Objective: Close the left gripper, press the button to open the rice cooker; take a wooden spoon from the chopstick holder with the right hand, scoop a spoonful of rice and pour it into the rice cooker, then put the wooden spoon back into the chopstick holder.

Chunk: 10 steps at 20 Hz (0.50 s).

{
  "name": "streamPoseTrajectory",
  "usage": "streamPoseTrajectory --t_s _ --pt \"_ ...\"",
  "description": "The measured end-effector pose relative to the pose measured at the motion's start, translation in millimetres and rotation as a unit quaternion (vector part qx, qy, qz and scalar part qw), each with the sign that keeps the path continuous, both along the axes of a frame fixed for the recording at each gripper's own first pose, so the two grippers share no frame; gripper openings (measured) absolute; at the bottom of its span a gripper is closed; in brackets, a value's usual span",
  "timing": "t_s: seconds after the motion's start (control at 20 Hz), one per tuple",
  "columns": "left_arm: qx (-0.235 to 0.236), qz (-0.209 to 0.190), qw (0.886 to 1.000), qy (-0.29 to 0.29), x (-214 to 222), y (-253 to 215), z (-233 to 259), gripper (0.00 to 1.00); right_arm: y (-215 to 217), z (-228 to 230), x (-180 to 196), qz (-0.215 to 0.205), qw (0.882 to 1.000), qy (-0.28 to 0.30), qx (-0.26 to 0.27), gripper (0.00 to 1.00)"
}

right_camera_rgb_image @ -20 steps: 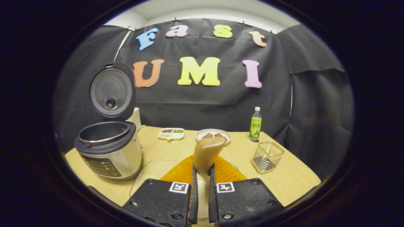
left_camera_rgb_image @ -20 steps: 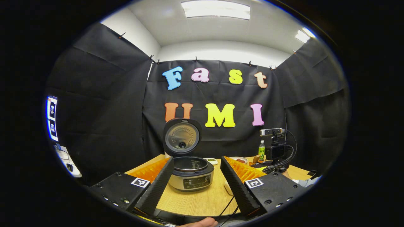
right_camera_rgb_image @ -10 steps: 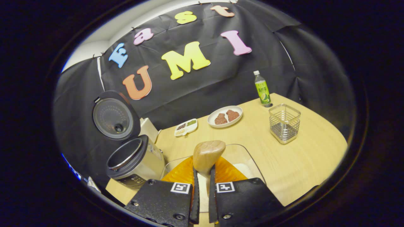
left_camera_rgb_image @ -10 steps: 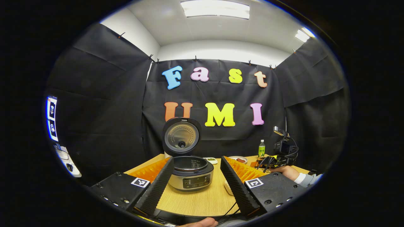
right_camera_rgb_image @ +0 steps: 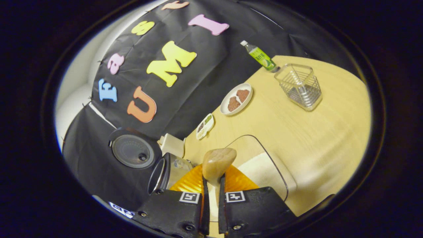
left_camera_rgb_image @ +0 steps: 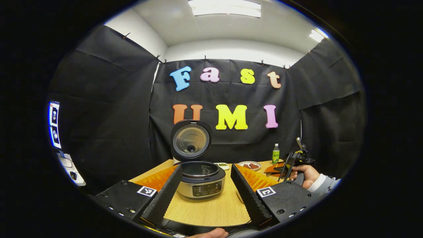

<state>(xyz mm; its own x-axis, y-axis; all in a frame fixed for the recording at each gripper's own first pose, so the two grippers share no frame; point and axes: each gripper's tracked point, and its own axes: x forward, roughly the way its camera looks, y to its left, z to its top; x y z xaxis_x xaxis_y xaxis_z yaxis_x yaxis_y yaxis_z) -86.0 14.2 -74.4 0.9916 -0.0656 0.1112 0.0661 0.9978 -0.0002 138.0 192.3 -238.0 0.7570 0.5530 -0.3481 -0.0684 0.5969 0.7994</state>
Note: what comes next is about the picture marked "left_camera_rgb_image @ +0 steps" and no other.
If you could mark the white divided bean dish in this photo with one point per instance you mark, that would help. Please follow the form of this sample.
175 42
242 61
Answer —
223 165

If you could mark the blue bordered wall poster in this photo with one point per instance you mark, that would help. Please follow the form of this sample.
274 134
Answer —
54 125

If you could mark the black backdrop cloth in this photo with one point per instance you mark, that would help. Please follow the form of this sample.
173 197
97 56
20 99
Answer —
248 138

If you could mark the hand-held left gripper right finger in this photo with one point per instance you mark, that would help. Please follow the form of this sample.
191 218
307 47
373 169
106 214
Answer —
248 195

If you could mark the small ceiling light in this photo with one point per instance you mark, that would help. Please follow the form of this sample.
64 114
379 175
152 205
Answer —
317 34

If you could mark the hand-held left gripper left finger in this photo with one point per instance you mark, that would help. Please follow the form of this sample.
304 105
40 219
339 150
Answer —
167 195

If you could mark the white power strip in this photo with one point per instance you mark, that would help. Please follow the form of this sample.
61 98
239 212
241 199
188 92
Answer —
71 170

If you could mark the large ceiling light panel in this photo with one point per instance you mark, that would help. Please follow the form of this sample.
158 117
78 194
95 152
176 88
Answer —
224 8

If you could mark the green drink bottle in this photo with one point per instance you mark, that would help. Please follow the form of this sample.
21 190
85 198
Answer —
276 155

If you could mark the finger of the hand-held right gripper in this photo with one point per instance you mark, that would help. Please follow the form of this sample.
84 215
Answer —
289 167
272 168

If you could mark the white round plate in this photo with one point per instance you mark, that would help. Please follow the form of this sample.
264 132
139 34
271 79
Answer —
249 162

